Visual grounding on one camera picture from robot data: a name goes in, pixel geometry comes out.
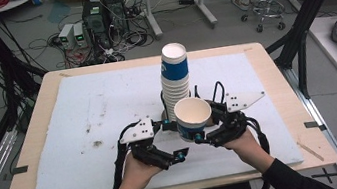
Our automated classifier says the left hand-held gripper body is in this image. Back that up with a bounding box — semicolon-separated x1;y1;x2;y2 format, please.
116;114;178;177

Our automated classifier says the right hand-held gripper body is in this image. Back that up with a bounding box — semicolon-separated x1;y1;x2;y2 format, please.
204;87;272;149

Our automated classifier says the single blue white cup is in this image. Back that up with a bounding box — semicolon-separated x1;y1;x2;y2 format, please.
171;94;217;146

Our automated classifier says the stack of paper cups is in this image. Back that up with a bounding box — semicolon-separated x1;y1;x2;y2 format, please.
154;41;198;125

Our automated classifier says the person's right hand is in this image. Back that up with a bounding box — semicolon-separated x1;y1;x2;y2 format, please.
222;130;277;180

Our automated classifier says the person's left hand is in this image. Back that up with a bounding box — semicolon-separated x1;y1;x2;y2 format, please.
109;147;166;189

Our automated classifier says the white foam mat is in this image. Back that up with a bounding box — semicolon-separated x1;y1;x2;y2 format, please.
12;43;306;189

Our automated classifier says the black tape strip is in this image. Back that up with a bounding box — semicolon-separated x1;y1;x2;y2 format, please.
11;164;30;175
303;119;329;135

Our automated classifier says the metal stool with wheels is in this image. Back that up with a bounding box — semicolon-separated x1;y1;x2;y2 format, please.
237;0;308;37

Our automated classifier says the grey power supply unit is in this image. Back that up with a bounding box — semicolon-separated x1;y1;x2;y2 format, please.
56;22;78;52
72;21;90;50

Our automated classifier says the black computer tower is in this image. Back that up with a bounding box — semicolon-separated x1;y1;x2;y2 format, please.
79;0;114;52
105;0;131;37

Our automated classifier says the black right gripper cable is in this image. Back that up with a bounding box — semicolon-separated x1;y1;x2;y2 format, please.
243;115;277;189

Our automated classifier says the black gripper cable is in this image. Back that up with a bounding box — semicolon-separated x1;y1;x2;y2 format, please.
102;120;152;189
243;115;277;189

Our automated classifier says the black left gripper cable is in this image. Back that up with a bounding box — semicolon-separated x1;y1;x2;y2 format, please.
102;120;152;189

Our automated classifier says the tangle of floor cables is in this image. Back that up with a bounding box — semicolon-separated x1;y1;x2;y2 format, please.
45;17;159;73

